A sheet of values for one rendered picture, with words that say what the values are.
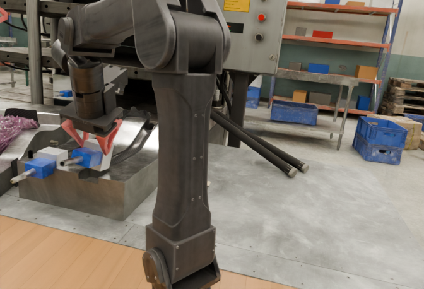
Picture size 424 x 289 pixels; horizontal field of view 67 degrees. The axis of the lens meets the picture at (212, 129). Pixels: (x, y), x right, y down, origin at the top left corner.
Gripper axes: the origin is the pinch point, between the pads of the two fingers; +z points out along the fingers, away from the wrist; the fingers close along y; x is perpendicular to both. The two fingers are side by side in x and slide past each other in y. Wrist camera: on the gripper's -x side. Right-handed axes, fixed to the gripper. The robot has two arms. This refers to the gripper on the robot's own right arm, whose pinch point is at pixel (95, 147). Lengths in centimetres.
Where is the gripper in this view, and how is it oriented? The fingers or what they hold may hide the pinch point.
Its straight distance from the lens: 72.1
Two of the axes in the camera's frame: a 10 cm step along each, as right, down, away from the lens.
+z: -1.1, 8.0, 5.9
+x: -3.0, 5.4, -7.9
